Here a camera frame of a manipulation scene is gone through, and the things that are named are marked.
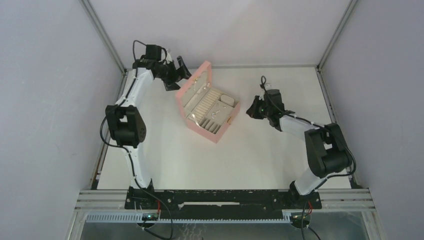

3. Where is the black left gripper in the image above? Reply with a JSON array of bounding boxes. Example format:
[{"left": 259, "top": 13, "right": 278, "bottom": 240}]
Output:
[{"left": 156, "top": 56, "right": 196, "bottom": 91}]

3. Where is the pink jewelry box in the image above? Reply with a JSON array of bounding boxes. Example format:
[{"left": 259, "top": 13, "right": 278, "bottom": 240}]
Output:
[{"left": 175, "top": 61, "right": 241, "bottom": 143}]

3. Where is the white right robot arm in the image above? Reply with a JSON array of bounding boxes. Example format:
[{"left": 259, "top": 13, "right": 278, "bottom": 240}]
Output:
[{"left": 246, "top": 89, "right": 356, "bottom": 208}]

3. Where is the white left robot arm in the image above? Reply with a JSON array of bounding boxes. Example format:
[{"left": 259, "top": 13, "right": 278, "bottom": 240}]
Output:
[{"left": 101, "top": 44, "right": 191, "bottom": 209}]

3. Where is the beige oval watch pillow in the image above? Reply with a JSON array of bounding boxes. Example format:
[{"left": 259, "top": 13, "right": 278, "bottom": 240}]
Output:
[{"left": 219, "top": 94, "right": 236, "bottom": 107}]

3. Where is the black left camera cable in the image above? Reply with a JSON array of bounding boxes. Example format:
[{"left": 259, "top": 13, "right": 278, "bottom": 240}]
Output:
[{"left": 99, "top": 40, "right": 175, "bottom": 240}]

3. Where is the black camera cable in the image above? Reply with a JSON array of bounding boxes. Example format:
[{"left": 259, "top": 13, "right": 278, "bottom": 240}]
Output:
[
  {"left": 259, "top": 75, "right": 357, "bottom": 240},
  {"left": 99, "top": 40, "right": 175, "bottom": 240}
]

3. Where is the black right camera cable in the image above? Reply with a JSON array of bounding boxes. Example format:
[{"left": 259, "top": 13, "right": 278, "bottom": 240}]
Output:
[{"left": 259, "top": 75, "right": 357, "bottom": 240}]

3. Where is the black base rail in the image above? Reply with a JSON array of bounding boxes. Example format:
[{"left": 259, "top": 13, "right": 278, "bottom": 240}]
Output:
[{"left": 124, "top": 187, "right": 322, "bottom": 210}]

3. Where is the white slotted cable duct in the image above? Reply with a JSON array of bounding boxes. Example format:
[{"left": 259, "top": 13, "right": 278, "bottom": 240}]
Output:
[{"left": 85, "top": 212, "right": 292, "bottom": 224}]

